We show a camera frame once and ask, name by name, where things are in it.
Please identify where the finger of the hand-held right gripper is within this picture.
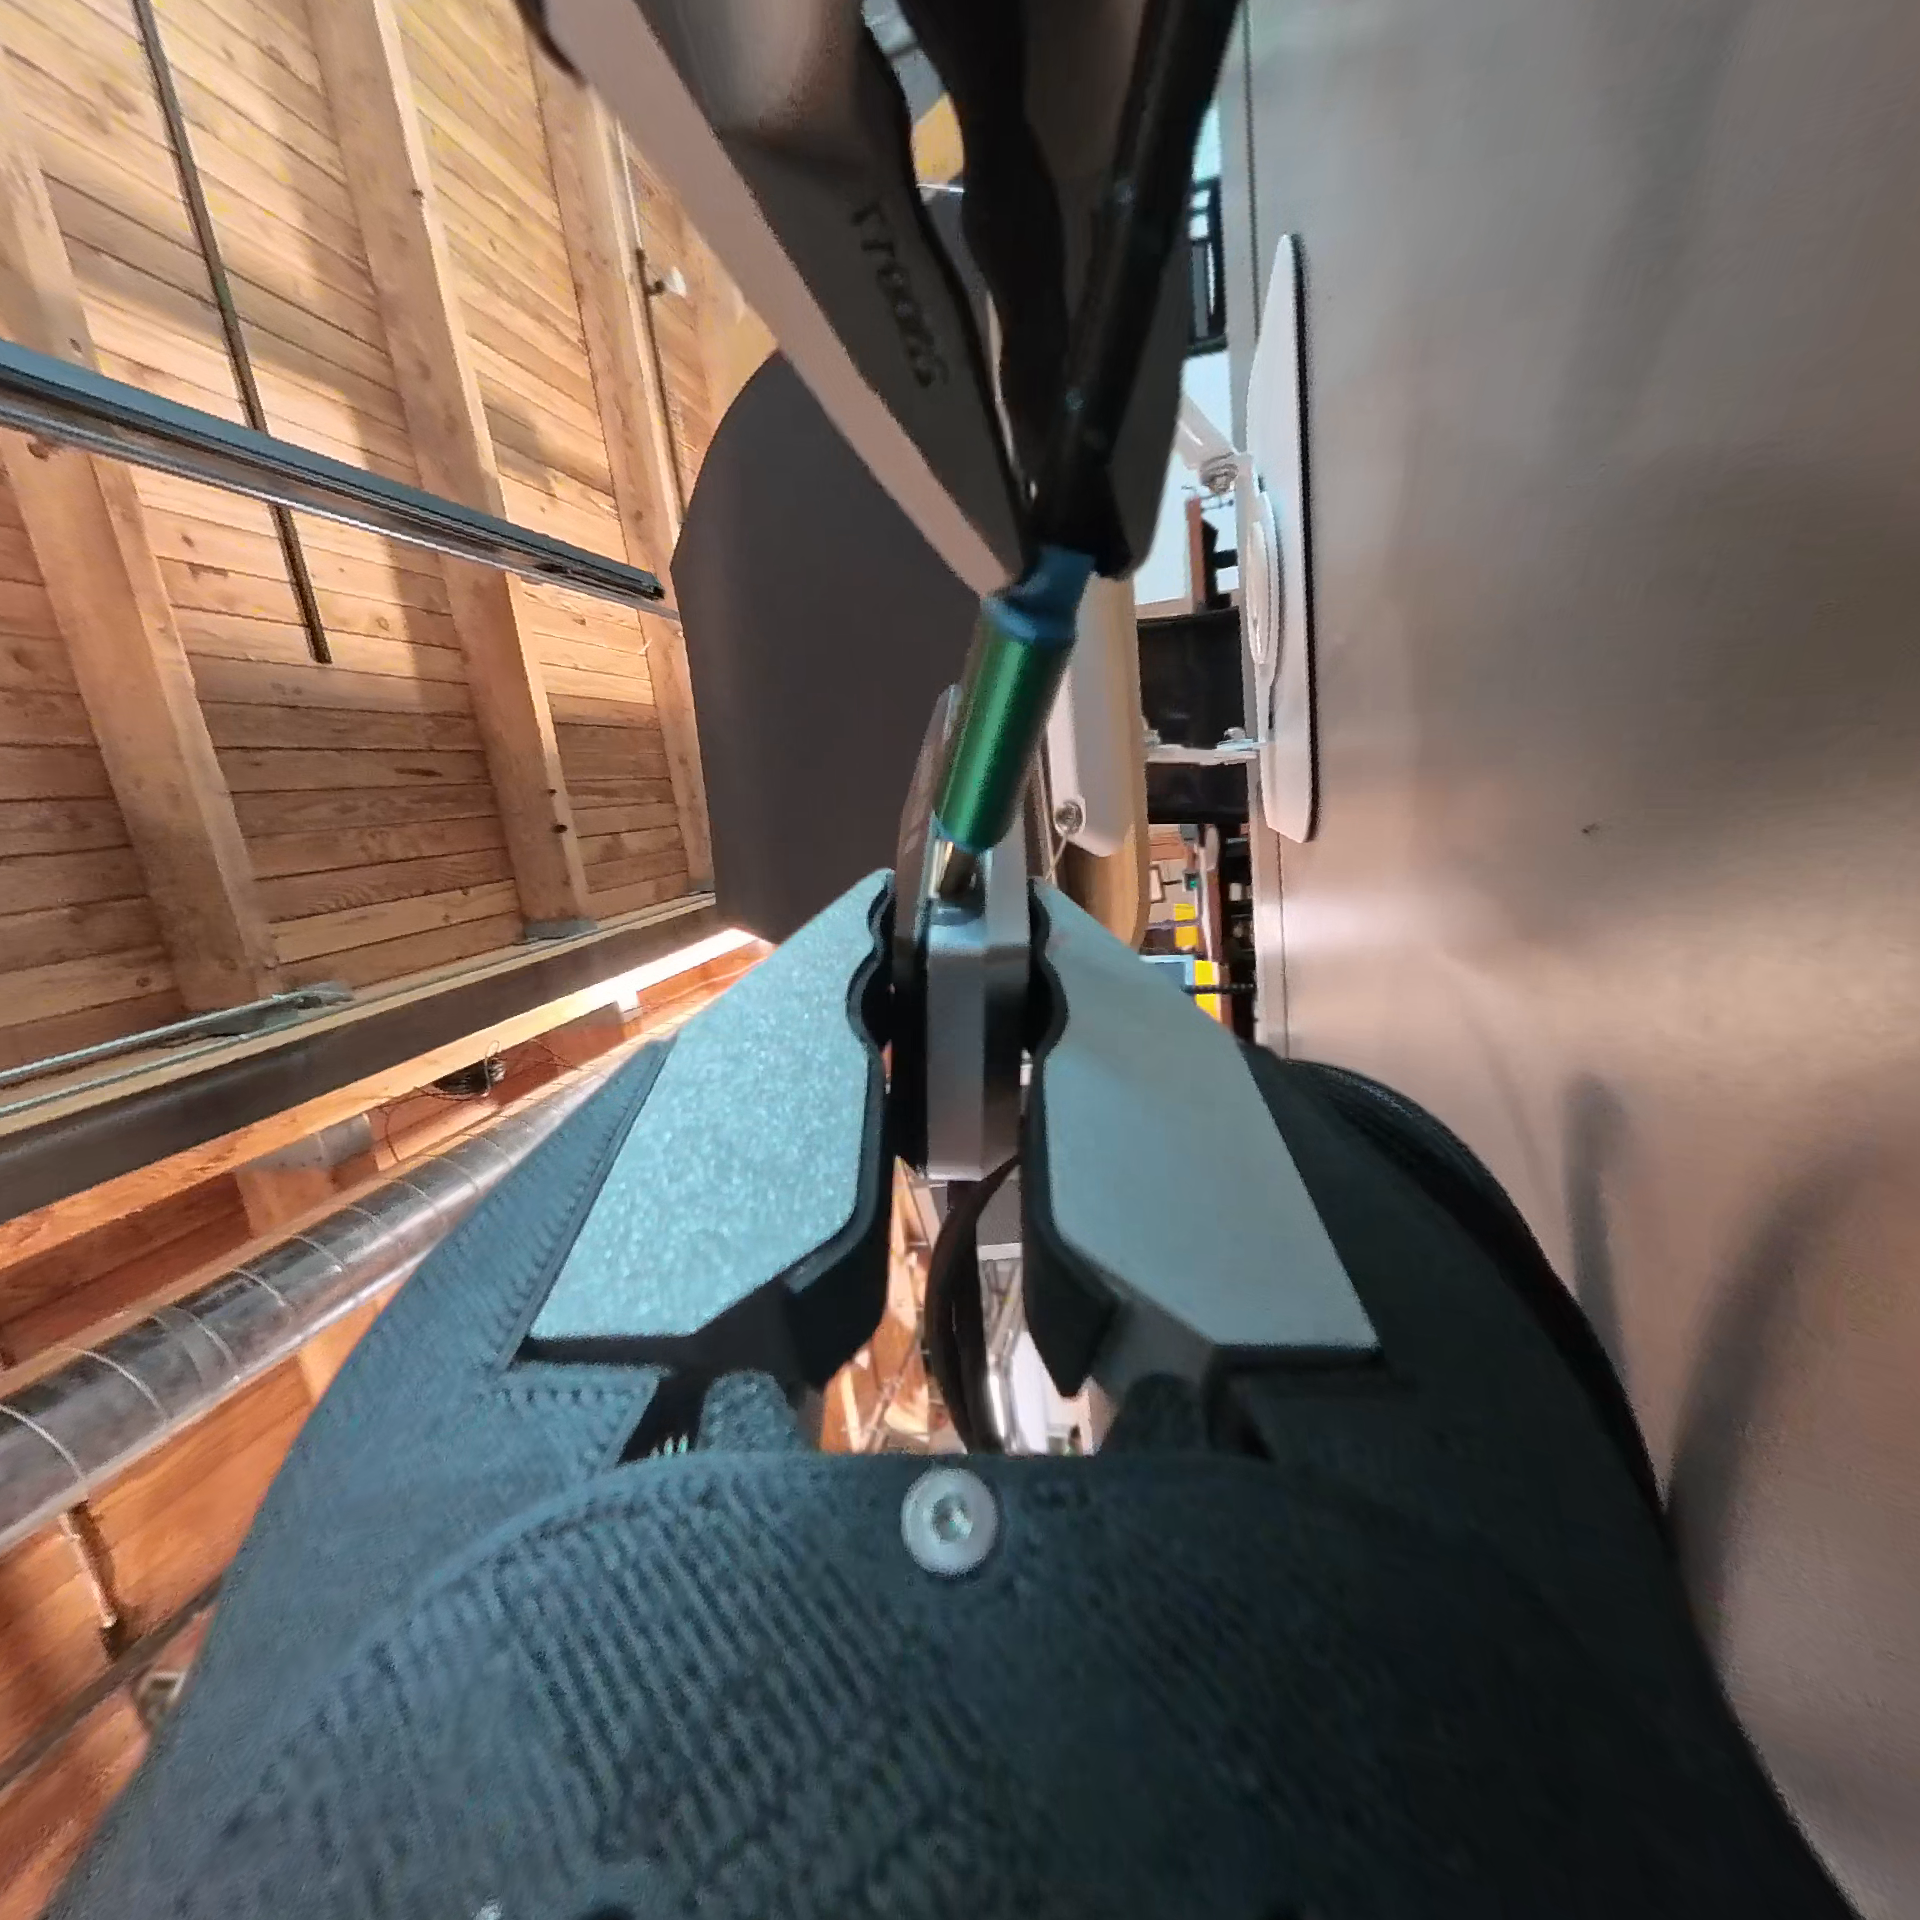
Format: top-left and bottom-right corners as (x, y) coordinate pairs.
(538, 0), (1043, 593)
(1099, 0), (1251, 584)

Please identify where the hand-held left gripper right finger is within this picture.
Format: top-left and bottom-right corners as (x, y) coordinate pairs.
(1026, 889), (1380, 1393)

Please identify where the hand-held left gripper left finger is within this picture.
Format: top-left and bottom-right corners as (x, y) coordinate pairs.
(523, 872), (898, 1393)

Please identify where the black silver HDMI switch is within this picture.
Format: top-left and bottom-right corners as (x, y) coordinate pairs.
(889, 683), (1044, 1179)

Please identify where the black braided switch cable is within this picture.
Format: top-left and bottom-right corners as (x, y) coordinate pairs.
(918, 1161), (1028, 1453)

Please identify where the green plug HDMI cable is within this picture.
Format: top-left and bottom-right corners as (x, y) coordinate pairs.
(921, 0), (1248, 900)

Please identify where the dark steel beam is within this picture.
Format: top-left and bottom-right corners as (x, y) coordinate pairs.
(0, 898), (780, 1221)

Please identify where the black ceiling pipe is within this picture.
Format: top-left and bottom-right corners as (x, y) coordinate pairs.
(132, 0), (335, 667)

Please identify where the silver ventilation duct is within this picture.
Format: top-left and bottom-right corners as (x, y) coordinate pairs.
(0, 1035), (710, 1554)

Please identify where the black ceiling track rail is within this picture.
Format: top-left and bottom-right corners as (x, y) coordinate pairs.
(0, 337), (674, 604)

